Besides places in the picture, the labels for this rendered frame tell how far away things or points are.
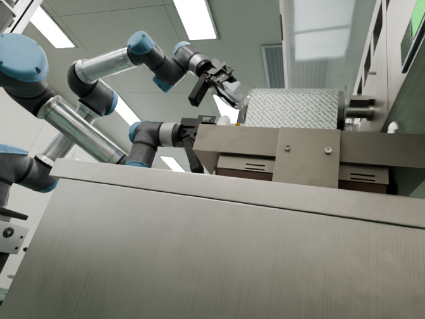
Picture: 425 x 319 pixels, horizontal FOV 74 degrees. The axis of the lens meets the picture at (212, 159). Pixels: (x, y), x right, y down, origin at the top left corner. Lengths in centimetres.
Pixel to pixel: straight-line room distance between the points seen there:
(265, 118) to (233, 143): 27
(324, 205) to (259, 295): 15
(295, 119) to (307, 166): 32
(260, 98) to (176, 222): 50
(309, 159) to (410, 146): 16
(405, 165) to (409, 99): 18
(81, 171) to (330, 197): 43
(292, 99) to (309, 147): 35
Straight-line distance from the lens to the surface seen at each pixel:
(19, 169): 130
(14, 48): 88
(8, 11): 147
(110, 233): 50
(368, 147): 53
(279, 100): 83
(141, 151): 83
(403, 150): 54
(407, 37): 62
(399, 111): 70
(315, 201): 42
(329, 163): 49
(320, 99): 83
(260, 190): 43
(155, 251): 45
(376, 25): 111
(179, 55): 107
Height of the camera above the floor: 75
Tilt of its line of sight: 23 degrees up
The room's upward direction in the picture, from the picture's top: 14 degrees clockwise
